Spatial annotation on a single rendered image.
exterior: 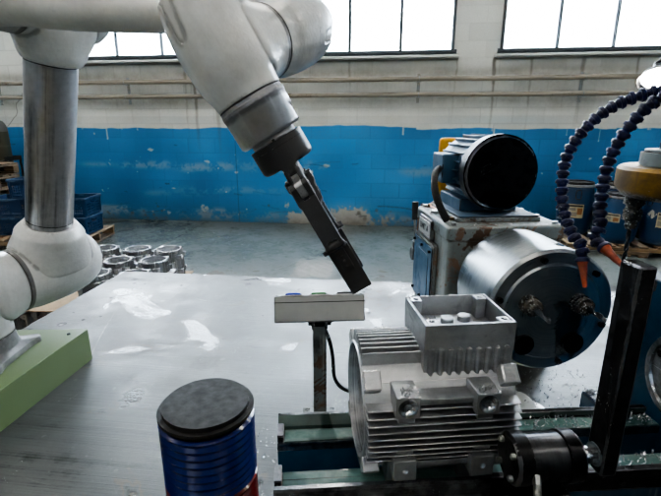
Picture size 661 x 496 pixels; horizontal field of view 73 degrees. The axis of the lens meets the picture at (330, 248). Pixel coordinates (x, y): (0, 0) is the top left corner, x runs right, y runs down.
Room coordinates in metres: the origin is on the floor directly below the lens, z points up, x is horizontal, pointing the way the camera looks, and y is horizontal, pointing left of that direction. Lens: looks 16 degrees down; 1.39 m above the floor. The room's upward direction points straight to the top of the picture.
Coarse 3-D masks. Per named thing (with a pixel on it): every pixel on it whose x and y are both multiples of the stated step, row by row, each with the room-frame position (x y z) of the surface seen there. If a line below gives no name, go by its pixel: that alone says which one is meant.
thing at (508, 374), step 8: (352, 328) 0.61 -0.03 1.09; (360, 328) 0.61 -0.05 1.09; (352, 336) 0.61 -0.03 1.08; (504, 368) 0.51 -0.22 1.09; (512, 368) 0.51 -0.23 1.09; (368, 376) 0.49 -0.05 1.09; (376, 376) 0.49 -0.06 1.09; (504, 376) 0.50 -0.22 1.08; (512, 376) 0.50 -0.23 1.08; (368, 384) 0.48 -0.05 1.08; (376, 384) 0.48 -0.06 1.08; (504, 384) 0.50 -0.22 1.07; (512, 384) 0.50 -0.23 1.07; (368, 392) 0.48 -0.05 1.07; (376, 392) 0.49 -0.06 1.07; (496, 456) 0.50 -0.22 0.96; (360, 464) 0.50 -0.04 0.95; (368, 464) 0.48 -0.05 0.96; (376, 464) 0.48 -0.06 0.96; (496, 464) 0.50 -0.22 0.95; (368, 472) 0.48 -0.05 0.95
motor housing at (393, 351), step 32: (352, 352) 0.62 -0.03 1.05; (384, 352) 0.52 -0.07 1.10; (416, 352) 0.52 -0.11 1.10; (352, 384) 0.62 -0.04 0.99; (384, 384) 0.50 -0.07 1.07; (416, 384) 0.50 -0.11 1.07; (448, 384) 0.50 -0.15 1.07; (352, 416) 0.59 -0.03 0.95; (384, 416) 0.47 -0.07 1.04; (448, 416) 0.47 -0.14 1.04; (512, 416) 0.48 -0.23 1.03; (384, 448) 0.47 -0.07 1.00; (416, 448) 0.47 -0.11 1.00; (448, 448) 0.47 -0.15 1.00
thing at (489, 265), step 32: (480, 256) 0.91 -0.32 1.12; (512, 256) 0.82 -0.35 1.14; (544, 256) 0.79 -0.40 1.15; (576, 256) 0.80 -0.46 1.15; (480, 288) 0.84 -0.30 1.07; (512, 288) 0.79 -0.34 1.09; (544, 288) 0.79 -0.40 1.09; (576, 288) 0.79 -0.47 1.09; (608, 288) 0.80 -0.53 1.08; (576, 320) 0.79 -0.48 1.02; (512, 352) 0.79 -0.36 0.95; (544, 352) 0.79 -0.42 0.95; (576, 352) 0.80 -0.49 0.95
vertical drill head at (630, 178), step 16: (640, 160) 0.61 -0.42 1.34; (656, 160) 0.58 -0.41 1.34; (624, 176) 0.59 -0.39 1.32; (640, 176) 0.56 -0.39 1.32; (656, 176) 0.55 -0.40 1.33; (624, 192) 0.60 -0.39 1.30; (640, 192) 0.56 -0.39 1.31; (656, 192) 0.54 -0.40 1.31; (640, 208) 0.61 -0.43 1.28; (624, 224) 0.63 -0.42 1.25; (624, 256) 0.62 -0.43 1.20
